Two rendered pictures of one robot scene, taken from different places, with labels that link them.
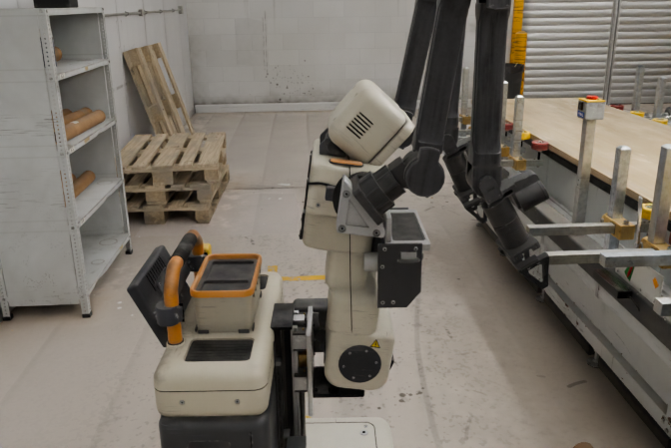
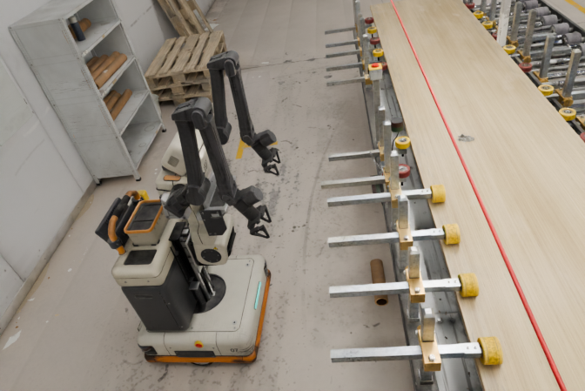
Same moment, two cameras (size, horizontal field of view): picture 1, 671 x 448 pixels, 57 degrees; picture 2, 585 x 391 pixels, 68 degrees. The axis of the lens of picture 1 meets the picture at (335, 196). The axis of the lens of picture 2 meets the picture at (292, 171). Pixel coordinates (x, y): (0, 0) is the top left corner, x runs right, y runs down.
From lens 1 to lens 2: 1.13 m
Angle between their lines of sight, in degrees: 23
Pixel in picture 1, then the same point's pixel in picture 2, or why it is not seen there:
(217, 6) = not seen: outside the picture
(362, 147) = (178, 170)
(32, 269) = (103, 159)
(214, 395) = (137, 279)
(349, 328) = (201, 242)
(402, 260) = (212, 218)
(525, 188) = (248, 197)
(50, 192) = (98, 119)
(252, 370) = (151, 270)
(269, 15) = not seen: outside the picture
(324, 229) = not seen: hidden behind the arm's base
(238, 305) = (146, 235)
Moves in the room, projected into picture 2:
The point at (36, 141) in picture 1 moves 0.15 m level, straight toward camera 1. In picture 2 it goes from (82, 93) to (81, 100)
